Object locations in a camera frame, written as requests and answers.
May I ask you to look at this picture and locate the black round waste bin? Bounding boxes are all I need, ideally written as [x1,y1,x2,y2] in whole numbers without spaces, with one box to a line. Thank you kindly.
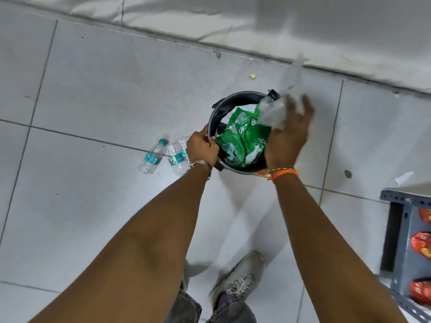
[207,89,281,175]

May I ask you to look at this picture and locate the person's left forearm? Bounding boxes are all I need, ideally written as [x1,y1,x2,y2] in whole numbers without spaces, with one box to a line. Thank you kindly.
[30,165,211,323]

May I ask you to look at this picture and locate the grey metal shelf rack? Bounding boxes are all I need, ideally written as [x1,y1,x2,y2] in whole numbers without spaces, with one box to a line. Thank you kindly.
[379,189,431,323]

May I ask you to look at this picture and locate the grey sneaker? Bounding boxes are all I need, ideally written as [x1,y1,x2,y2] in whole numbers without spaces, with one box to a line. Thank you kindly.
[208,251,266,309]

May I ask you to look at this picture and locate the white paper scrap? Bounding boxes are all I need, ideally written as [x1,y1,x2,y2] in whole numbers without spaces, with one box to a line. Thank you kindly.
[395,171,414,187]

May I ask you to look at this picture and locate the grey trousers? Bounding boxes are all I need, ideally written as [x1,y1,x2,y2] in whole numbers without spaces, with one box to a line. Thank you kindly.
[164,288,257,323]

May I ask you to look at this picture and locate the orange thread wristband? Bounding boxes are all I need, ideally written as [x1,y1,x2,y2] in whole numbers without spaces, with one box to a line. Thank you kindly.
[254,168,299,181]

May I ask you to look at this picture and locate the person's right forearm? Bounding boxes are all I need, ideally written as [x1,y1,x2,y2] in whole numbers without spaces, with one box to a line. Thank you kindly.
[274,174,409,323]

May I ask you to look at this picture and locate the silver metal wrist bracelet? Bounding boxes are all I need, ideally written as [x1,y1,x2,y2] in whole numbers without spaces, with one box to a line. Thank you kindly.
[187,160,212,181]

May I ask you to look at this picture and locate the clear plastic wrapper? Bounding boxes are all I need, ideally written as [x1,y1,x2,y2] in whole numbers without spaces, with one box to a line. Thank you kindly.
[257,54,308,130]

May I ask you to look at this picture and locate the clear bottle with teal label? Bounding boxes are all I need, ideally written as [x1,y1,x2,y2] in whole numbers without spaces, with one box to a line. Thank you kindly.
[138,138,169,175]
[166,136,191,176]

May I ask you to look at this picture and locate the green crumpled plastic bag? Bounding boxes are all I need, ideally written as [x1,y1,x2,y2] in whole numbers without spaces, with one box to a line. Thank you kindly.
[215,106,272,168]

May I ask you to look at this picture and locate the person's right hand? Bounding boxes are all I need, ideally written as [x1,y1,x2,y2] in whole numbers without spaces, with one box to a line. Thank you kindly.
[264,94,316,172]

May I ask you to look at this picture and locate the person's left hand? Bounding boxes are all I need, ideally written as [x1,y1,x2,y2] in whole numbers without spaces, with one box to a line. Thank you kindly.
[186,124,220,167]

